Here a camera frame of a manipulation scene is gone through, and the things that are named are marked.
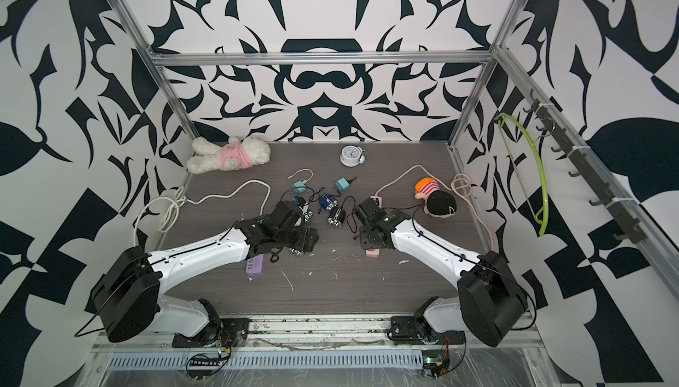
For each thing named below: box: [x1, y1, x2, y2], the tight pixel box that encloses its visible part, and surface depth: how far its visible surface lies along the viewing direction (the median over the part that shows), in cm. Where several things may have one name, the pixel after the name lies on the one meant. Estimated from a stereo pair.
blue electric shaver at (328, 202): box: [319, 194, 338, 211], surface depth 101 cm
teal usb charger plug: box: [334, 176, 351, 192], surface depth 107 cm
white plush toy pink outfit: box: [186, 136, 272, 175], surface depth 107 cm
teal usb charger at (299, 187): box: [291, 180, 307, 196], surface depth 105 cm
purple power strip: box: [245, 253, 267, 279], surface depth 85 cm
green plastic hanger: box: [496, 113, 550, 237], surface depth 74 cm
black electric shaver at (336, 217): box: [327, 206, 346, 228], surface depth 96 cm
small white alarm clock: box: [339, 144, 368, 167], surface depth 114 cm
